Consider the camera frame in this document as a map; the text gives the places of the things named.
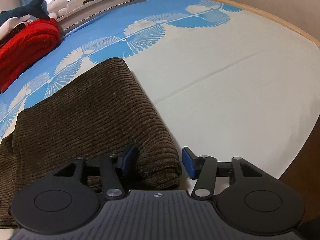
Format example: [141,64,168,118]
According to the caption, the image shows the teal shark plush toy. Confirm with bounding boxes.
[0,0,50,25]

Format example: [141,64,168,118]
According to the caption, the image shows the white folded pillow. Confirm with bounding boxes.
[0,15,33,39]

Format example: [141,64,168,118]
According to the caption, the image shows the red folded quilt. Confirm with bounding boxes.
[1,18,61,93]

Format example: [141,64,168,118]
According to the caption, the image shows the blue white patterned bedsheet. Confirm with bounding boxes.
[1,0,319,177]

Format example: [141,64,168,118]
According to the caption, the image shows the white round plush toy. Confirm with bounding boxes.
[47,0,69,19]

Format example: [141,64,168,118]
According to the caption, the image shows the brown corduroy pants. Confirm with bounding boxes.
[1,58,182,228]

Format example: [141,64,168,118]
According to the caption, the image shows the wooden bed frame rail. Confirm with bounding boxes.
[146,0,320,49]

